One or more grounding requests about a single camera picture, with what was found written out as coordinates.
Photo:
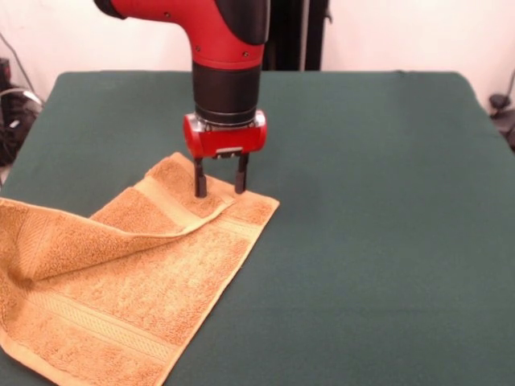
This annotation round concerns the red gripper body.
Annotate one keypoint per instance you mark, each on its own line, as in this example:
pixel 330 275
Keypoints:
pixel 229 140

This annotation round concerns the black stand base foot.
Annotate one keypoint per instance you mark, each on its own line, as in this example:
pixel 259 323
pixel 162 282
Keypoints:
pixel 501 100

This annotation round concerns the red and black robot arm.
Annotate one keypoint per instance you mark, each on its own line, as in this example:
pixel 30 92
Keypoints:
pixel 225 60

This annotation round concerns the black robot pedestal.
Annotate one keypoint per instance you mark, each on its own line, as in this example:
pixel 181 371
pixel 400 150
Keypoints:
pixel 295 36

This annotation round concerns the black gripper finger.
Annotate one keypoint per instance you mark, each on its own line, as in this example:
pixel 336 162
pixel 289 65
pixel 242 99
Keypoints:
pixel 200 179
pixel 241 173

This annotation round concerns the dark green table cloth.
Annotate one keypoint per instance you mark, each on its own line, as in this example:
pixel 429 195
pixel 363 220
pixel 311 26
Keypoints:
pixel 362 201

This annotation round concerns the tan terry towel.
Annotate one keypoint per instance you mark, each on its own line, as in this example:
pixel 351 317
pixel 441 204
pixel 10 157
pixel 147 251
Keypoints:
pixel 120 281

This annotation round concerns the black equipment pile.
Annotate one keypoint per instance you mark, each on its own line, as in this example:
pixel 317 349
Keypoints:
pixel 14 120

